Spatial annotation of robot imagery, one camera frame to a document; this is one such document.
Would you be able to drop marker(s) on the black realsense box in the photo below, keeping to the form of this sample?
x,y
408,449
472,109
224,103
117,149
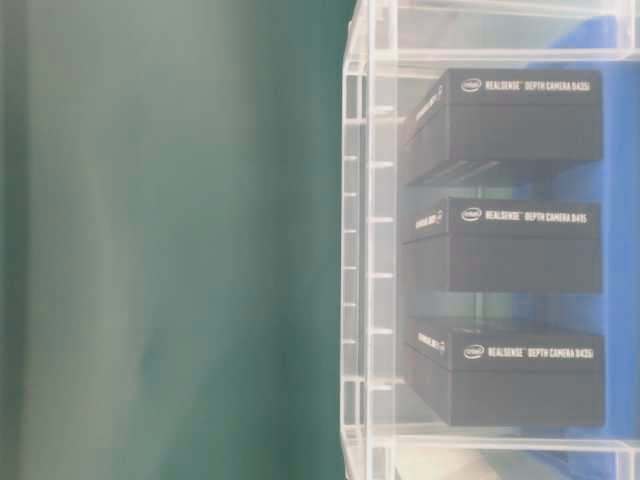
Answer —
x,y
503,246
502,127
480,373

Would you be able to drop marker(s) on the clear plastic storage case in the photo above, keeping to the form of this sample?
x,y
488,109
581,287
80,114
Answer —
x,y
395,52

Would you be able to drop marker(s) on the blue cloth liner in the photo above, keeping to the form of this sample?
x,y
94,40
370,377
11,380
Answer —
x,y
614,183

